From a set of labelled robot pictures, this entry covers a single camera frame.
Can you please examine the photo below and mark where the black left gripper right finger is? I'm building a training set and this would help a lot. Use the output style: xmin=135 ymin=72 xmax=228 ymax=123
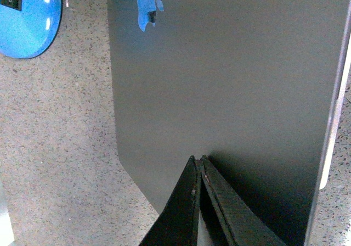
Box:
xmin=201 ymin=156 xmax=285 ymax=245

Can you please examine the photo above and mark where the blue desk lamp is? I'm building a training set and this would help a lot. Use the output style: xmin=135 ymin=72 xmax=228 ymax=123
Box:
xmin=1 ymin=0 xmax=63 ymax=59

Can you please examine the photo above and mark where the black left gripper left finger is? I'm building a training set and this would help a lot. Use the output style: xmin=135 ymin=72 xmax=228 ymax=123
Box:
xmin=140 ymin=156 xmax=202 ymax=245

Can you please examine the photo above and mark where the grey laptop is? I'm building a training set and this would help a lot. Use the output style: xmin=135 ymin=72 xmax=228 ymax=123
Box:
xmin=107 ymin=0 xmax=350 ymax=245

